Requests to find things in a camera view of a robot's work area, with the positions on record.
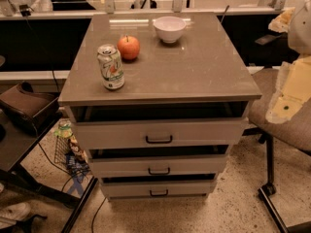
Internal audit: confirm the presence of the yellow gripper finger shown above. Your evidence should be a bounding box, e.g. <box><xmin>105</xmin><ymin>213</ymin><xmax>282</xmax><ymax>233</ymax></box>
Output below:
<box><xmin>265</xmin><ymin>55</ymin><xmax>311</xmax><ymax>124</ymax></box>

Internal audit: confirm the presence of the white ceramic bowl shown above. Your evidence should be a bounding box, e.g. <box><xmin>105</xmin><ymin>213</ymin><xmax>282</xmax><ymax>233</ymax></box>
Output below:
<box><xmin>154</xmin><ymin>17</ymin><xmax>187</xmax><ymax>44</ymax></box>

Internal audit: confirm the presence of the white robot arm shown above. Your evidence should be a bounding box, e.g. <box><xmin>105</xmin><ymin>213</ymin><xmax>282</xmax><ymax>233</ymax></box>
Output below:
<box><xmin>265</xmin><ymin>0</ymin><xmax>311</xmax><ymax>124</ymax></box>

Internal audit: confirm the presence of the green 7up soda can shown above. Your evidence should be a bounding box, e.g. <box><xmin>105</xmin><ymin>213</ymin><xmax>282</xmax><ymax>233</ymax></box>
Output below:
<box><xmin>97</xmin><ymin>44</ymin><xmax>124</xmax><ymax>90</ymax></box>

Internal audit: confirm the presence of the beige fabric office chair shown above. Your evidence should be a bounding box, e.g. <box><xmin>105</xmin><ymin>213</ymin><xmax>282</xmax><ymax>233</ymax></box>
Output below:
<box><xmin>243</xmin><ymin>68</ymin><xmax>311</xmax><ymax>233</ymax></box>

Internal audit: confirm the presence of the middle cabinet drawer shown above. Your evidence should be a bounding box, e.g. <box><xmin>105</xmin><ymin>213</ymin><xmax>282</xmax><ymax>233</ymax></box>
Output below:
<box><xmin>88</xmin><ymin>155</ymin><xmax>227</xmax><ymax>178</ymax></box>

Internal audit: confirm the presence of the cabinet drawer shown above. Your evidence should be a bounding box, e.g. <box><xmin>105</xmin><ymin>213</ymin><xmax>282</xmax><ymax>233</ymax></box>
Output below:
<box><xmin>88</xmin><ymin>155</ymin><xmax>227</xmax><ymax>178</ymax></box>
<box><xmin>101</xmin><ymin>181</ymin><xmax>216</xmax><ymax>199</ymax></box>
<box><xmin>72</xmin><ymin>118</ymin><xmax>248</xmax><ymax>150</ymax></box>

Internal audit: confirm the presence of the grey drawer cabinet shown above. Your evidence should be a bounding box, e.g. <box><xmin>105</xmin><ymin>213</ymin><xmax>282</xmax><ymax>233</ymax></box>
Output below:
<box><xmin>59</xmin><ymin>13</ymin><xmax>260</xmax><ymax>188</ymax></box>

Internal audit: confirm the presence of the bottom cabinet drawer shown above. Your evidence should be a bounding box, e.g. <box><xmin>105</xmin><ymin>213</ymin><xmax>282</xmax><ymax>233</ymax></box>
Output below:
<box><xmin>101</xmin><ymin>181</ymin><xmax>216</xmax><ymax>199</ymax></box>

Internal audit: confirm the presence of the orange red apple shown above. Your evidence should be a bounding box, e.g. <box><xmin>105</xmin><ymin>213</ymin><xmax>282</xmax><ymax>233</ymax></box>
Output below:
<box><xmin>117</xmin><ymin>35</ymin><xmax>140</xmax><ymax>60</ymax></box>

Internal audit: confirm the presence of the top cabinet drawer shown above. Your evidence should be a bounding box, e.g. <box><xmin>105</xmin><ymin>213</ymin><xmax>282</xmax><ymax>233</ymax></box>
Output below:
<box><xmin>72</xmin><ymin>118</ymin><xmax>248</xmax><ymax>150</ymax></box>

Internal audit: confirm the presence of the brown leather bag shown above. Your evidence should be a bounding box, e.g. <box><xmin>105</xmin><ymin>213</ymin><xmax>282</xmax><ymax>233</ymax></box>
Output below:
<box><xmin>0</xmin><ymin>82</ymin><xmax>59</xmax><ymax>135</ymax></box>

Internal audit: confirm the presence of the dark side table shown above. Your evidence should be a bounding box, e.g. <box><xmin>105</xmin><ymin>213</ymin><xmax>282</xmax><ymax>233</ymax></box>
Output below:
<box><xmin>0</xmin><ymin>112</ymin><xmax>97</xmax><ymax>233</ymax></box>

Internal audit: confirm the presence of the white sneaker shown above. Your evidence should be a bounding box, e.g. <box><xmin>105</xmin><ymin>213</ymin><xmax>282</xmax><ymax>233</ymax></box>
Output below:
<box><xmin>0</xmin><ymin>202</ymin><xmax>31</xmax><ymax>220</ymax></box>

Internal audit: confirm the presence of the black floor cable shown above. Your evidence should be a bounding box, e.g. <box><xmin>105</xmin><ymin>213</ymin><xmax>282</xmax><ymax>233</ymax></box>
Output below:
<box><xmin>90</xmin><ymin>197</ymin><xmax>107</xmax><ymax>233</ymax></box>

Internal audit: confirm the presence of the wire basket with snacks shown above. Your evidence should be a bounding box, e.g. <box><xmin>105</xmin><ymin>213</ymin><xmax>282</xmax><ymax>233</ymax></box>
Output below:
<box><xmin>54</xmin><ymin>120</ymin><xmax>89</xmax><ymax>175</ymax></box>

